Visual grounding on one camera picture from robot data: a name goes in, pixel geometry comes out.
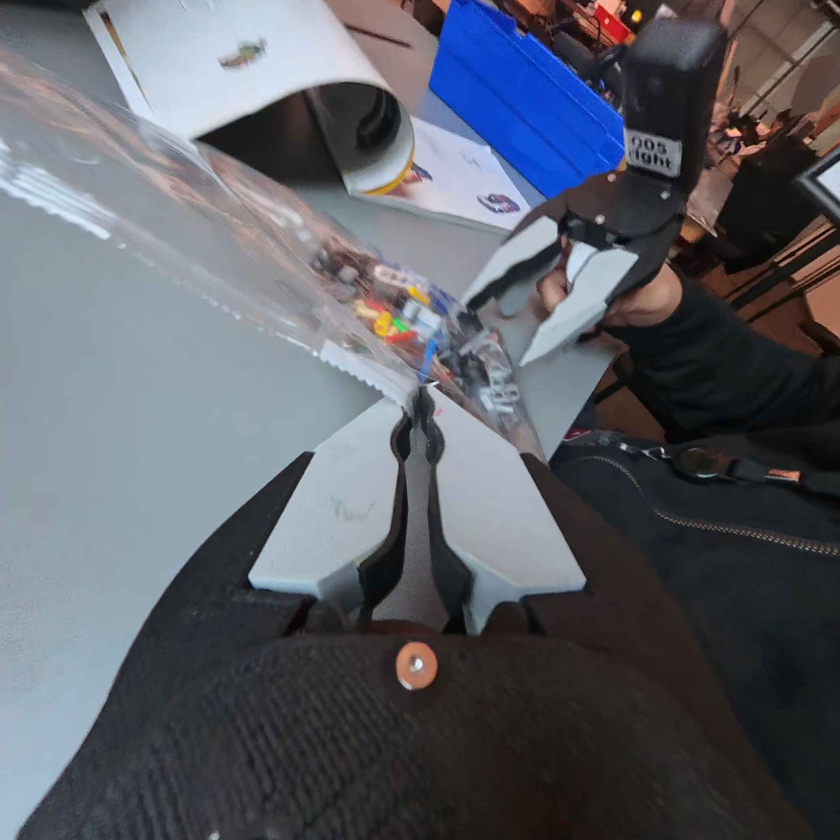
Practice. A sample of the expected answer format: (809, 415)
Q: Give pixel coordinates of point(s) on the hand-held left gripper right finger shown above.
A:
(505, 518)

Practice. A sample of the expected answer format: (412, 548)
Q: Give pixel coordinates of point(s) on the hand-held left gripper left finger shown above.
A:
(328, 512)

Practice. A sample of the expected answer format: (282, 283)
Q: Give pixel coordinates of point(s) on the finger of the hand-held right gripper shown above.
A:
(590, 302)
(518, 256)

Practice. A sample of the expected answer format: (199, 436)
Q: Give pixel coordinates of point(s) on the clear plastic bag of lego pieces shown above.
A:
(394, 315)

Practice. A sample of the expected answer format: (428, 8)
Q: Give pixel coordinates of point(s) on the person's right forearm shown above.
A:
(722, 367)

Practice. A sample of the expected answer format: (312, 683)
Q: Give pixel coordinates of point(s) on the person's right hand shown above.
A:
(630, 308)

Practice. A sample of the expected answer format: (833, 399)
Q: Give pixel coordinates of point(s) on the blue plastic bin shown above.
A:
(512, 98)

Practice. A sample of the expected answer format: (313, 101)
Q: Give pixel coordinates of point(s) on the black framed monitor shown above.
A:
(823, 184)

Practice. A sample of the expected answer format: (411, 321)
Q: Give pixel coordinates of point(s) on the black badge reel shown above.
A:
(702, 463)

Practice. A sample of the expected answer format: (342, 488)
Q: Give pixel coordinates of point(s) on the person's black jacket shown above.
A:
(722, 623)

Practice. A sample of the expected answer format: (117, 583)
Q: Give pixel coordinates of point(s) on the white instruction booklet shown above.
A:
(275, 79)

